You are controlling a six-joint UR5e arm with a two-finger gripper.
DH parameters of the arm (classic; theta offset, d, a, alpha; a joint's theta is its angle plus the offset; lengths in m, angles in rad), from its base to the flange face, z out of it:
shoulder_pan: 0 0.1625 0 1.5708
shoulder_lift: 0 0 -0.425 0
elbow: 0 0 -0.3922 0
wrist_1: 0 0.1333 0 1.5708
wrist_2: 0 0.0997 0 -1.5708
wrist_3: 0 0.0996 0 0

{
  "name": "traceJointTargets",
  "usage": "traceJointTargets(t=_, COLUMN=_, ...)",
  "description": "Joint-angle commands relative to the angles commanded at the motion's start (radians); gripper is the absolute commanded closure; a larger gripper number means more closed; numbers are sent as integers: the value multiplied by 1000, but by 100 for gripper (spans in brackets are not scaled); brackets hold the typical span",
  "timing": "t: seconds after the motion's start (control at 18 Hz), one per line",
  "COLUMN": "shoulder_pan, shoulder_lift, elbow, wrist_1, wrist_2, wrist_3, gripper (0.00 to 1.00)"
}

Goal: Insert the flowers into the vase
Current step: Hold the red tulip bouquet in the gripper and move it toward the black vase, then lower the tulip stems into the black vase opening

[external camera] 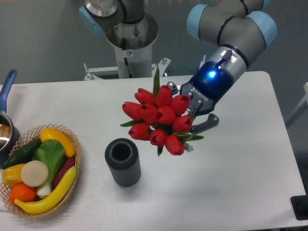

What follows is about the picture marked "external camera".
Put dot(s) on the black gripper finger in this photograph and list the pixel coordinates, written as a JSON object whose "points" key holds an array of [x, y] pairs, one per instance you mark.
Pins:
{"points": [[211, 122], [174, 87]]}

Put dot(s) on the orange fruit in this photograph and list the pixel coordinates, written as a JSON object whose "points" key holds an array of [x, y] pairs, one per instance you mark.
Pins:
{"points": [[23, 193]]}

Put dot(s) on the blue handled saucepan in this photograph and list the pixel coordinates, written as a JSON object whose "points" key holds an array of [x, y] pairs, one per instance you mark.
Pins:
{"points": [[9, 134]]}

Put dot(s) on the green bok choy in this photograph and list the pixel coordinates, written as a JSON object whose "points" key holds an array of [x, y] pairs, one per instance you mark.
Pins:
{"points": [[52, 154]]}

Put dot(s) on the yellow squash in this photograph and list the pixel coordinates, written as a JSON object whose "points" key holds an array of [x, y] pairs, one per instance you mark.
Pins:
{"points": [[55, 134]]}

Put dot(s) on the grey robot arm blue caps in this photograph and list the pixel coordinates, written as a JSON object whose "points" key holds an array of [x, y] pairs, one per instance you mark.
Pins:
{"points": [[239, 28]]}

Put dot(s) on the yellow bell pepper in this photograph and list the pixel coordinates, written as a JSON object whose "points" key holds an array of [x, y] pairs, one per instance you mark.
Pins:
{"points": [[11, 176]]}

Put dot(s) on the purple sweet potato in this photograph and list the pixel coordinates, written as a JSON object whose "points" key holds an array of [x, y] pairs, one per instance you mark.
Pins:
{"points": [[68, 163]]}

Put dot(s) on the black device at edge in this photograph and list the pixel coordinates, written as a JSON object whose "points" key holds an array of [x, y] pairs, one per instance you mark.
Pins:
{"points": [[300, 206]]}

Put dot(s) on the white frame at right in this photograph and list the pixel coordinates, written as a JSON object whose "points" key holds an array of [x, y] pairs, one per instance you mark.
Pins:
{"points": [[299, 109]]}

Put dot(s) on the yellow banana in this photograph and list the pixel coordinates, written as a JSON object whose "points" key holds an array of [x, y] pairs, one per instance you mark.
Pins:
{"points": [[54, 198]]}

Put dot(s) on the red tulip bouquet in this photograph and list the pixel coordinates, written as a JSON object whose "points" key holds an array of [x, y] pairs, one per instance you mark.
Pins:
{"points": [[159, 117]]}

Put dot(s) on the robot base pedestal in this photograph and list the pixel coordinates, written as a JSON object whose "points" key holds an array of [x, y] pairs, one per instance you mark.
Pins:
{"points": [[132, 44]]}

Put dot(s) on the green cucumber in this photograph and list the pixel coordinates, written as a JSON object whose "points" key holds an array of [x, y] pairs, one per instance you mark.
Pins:
{"points": [[22, 155]]}

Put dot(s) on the woven wicker basket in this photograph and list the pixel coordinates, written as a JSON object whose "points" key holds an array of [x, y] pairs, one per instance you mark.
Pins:
{"points": [[23, 140]]}

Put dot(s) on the dark grey ribbed vase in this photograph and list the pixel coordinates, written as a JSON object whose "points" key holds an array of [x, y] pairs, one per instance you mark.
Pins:
{"points": [[122, 158]]}

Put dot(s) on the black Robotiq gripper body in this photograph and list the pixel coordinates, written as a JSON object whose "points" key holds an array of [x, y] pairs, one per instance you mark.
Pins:
{"points": [[208, 84]]}

